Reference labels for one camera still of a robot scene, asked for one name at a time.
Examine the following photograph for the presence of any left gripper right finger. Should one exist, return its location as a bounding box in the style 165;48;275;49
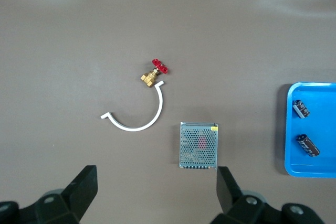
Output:
209;166;323;224

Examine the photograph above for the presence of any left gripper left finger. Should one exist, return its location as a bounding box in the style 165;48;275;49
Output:
0;165;99;224

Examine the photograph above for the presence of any large black electrolytic capacitor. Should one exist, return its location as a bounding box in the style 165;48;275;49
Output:
296;134;321;158

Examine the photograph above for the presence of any small black relay module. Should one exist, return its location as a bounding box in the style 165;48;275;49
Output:
292;99;311;119

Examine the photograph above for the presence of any blue plastic tray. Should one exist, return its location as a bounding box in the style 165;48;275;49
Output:
284;81;336;178

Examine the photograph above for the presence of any metal mesh power supply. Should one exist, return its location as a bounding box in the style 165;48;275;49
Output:
179;121;220;169

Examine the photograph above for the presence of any white curved plastic clamp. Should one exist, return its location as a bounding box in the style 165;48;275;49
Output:
100;80;166;132

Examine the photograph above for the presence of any brown table mat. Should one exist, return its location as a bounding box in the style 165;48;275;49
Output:
0;0;336;224

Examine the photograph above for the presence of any brass valve red handle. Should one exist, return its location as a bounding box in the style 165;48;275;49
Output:
140;58;169;88

